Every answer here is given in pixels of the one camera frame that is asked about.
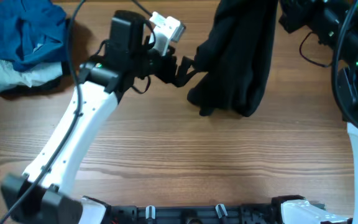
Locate dark folded garment under pile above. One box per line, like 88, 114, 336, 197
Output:
0, 17, 73, 96

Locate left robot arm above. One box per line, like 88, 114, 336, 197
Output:
1, 10, 195, 223

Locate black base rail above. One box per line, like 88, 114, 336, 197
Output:
102, 203, 283, 224

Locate left black camera cable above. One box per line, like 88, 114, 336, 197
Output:
0, 0, 88, 224

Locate light blue white garment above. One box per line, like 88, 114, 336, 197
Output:
0, 59, 63, 93

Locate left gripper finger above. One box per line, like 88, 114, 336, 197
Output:
178, 56, 194, 70
174, 70, 201, 88

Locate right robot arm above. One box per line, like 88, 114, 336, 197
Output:
279, 0, 358, 223

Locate blue crumpled garment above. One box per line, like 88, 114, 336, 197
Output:
0, 0, 67, 72

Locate black shorts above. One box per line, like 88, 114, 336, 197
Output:
187, 0, 278, 117

